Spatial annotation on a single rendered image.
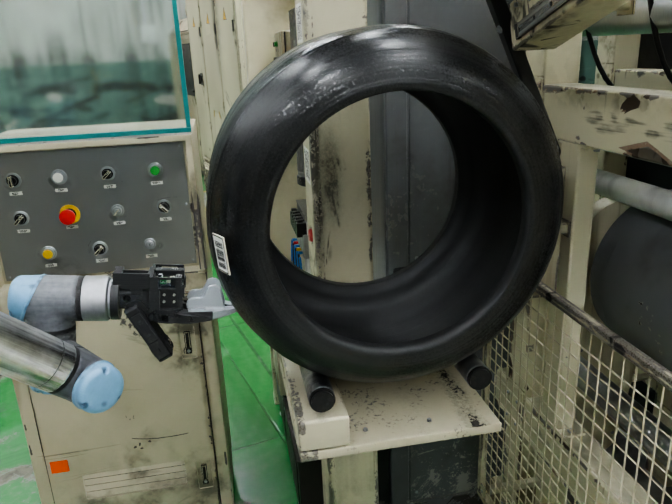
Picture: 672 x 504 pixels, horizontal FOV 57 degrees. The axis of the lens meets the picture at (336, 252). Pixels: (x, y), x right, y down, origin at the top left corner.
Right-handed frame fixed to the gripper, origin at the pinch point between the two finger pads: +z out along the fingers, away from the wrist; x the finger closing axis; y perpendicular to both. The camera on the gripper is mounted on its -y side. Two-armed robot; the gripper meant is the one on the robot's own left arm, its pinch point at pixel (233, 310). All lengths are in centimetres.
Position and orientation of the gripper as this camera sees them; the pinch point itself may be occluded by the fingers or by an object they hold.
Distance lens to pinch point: 109.0
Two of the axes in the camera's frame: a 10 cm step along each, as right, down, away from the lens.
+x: -1.8, -3.0, 9.4
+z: 9.8, 0.2, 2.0
